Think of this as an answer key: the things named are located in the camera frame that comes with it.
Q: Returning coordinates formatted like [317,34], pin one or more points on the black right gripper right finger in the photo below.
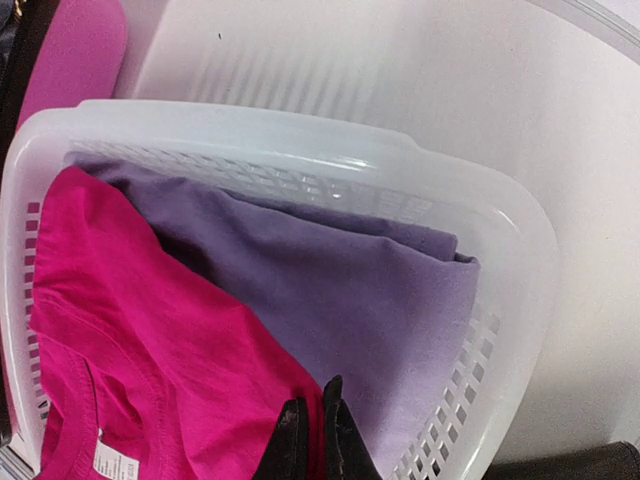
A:
[347,457]

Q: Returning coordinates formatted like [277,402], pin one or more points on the pink and black drawer organizer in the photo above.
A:
[619,460]

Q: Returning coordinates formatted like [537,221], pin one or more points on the red garment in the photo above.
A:
[143,358]

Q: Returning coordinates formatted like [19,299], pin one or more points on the pink hard-shell kids suitcase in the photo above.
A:
[54,54]

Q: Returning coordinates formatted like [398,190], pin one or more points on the lilac purple shirt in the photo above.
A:
[386,305]

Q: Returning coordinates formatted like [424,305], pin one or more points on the white perforated plastic basket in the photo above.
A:
[348,168]

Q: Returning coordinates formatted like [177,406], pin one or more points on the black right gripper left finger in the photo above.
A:
[285,442]

